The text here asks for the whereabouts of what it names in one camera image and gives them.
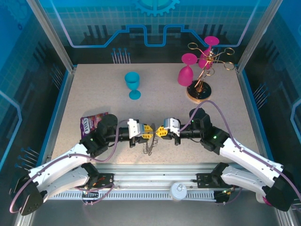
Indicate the pink plastic goblet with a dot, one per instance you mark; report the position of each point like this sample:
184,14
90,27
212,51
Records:
211,40
185,75

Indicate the teal plastic goblet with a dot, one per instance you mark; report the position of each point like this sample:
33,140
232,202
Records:
132,81

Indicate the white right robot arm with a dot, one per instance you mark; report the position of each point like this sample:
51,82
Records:
249,151

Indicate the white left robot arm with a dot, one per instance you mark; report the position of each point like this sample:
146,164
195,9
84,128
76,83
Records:
58,164

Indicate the aluminium frame post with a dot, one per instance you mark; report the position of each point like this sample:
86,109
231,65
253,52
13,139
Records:
50,33
257,33

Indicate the silver perforated metal plate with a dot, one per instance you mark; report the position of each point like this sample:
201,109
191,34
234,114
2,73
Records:
155,137

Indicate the aluminium side rail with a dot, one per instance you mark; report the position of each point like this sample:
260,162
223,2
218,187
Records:
255,113
57,113

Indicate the purple candy bag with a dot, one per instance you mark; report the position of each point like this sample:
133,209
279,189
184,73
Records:
88,122

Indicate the white round cap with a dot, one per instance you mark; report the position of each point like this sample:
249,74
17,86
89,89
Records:
178,190

